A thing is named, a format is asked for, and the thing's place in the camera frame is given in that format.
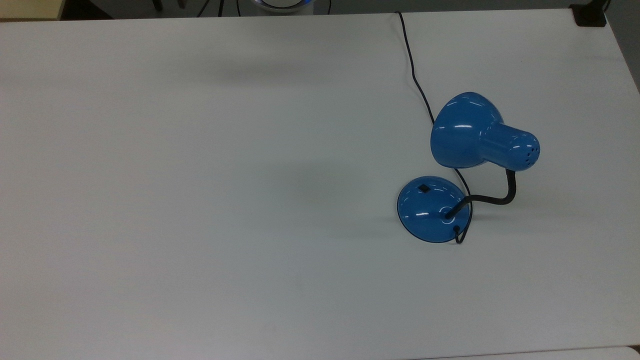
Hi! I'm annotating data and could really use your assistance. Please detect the blue desk lamp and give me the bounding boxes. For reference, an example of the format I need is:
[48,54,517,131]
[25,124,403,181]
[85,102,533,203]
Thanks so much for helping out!
[396,91,541,245]

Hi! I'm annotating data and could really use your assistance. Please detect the black table clamp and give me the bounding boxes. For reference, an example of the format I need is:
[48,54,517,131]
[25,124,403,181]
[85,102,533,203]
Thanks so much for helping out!
[570,4,608,27]

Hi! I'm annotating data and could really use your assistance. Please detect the light wooden board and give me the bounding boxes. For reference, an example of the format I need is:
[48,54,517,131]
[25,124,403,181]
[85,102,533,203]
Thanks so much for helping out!
[0,0,66,22]

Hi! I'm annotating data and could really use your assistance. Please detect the black lamp power cord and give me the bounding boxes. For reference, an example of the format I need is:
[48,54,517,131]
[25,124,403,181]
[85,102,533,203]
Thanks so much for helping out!
[396,11,474,245]

